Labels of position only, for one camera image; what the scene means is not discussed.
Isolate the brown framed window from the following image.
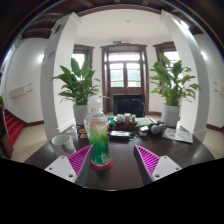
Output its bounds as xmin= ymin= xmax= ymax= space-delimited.
xmin=73 ymin=44 xmax=95 ymax=73
xmin=153 ymin=41 xmax=178 ymax=68

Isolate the red carpeted staircase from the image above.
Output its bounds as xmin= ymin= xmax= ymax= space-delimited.
xmin=3 ymin=109 xmax=25 ymax=148

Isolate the white mug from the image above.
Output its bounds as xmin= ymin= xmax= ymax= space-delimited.
xmin=50 ymin=133 xmax=77 ymax=158

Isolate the black chair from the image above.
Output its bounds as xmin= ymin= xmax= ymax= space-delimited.
xmin=113 ymin=94 xmax=146 ymax=118

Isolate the potted plant in white pot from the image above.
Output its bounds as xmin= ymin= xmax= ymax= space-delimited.
xmin=147 ymin=52 xmax=202 ymax=128
xmin=51 ymin=57 xmax=101 ymax=127

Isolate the brown wooden glazed door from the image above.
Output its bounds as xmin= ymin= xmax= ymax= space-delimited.
xmin=100 ymin=43 xmax=150 ymax=116

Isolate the white wall radiator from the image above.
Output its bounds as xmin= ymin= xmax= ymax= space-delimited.
xmin=9 ymin=83 xmax=34 ymax=99
xmin=213 ymin=81 xmax=224 ymax=96

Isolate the green book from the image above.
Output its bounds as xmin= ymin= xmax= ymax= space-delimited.
xmin=136 ymin=116 xmax=153 ymax=128

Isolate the clear bottle with green drink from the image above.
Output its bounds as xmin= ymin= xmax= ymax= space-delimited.
xmin=83 ymin=95 xmax=113 ymax=167

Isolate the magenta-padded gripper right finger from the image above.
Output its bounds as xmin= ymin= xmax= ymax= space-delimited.
xmin=133 ymin=144 xmax=183 ymax=186

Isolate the flat round red coaster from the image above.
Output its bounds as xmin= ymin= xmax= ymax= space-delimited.
xmin=89 ymin=157 xmax=114 ymax=172

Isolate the flat black device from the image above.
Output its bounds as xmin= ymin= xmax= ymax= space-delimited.
xmin=109 ymin=129 xmax=132 ymax=140

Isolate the white printed brochure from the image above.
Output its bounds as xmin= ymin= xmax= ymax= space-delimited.
xmin=162 ymin=126 xmax=194 ymax=145

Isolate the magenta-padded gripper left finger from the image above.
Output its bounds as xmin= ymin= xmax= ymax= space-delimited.
xmin=44 ymin=144 xmax=95 ymax=187

